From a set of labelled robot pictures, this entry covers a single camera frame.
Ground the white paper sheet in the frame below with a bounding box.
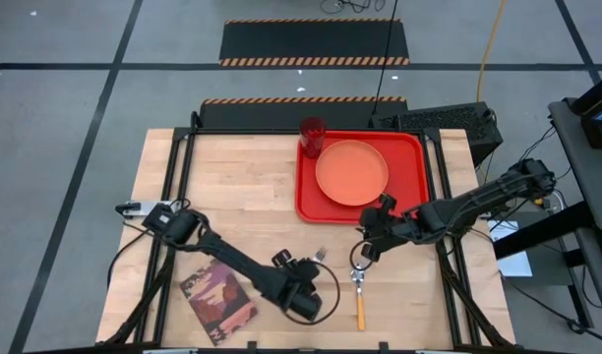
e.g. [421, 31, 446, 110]
[487, 219, 534, 279]

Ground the black right arm cable loop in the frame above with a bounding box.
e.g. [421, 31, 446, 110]
[348, 235, 381, 272]

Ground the black hanging cable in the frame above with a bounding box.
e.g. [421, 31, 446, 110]
[372, 0, 400, 117]

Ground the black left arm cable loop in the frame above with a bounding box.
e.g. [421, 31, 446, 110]
[280, 260, 342, 326]

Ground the red plastic tray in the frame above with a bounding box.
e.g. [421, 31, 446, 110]
[294, 130, 431, 226]

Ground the black cable coil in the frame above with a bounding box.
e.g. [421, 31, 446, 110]
[320, 0, 386, 15]

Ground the orange-handled fork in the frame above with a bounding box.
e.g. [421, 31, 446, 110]
[349, 266, 369, 332]

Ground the dark grey cart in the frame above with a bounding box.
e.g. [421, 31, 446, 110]
[549, 68, 602, 232]

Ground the black cart leg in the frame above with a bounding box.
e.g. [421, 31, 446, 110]
[492, 201, 597, 330]

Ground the silver base mounting plate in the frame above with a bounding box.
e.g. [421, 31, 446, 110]
[116, 199, 177, 218]

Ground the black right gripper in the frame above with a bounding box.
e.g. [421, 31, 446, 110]
[359, 193, 413, 263]

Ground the orange plastic plate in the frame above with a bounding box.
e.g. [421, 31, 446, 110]
[314, 139, 390, 207]

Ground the yellow hanging cable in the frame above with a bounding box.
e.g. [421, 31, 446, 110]
[476, 0, 509, 103]

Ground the monitor with blue screen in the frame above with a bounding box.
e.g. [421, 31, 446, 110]
[571, 71, 602, 151]

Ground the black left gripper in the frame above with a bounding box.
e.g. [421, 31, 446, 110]
[271, 248, 323, 296]

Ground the black aluminium table frame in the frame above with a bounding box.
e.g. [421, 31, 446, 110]
[96, 125, 516, 354]

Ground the black computer tower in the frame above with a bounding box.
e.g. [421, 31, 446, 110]
[369, 101, 504, 167]

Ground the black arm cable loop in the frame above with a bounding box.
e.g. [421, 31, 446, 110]
[280, 260, 342, 326]
[348, 235, 381, 272]

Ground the black hazard striped floor ramp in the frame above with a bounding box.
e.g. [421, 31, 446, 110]
[198, 96, 409, 130]
[218, 18, 410, 68]

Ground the red translucent plastic cup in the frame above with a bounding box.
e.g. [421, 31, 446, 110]
[299, 116, 328, 159]

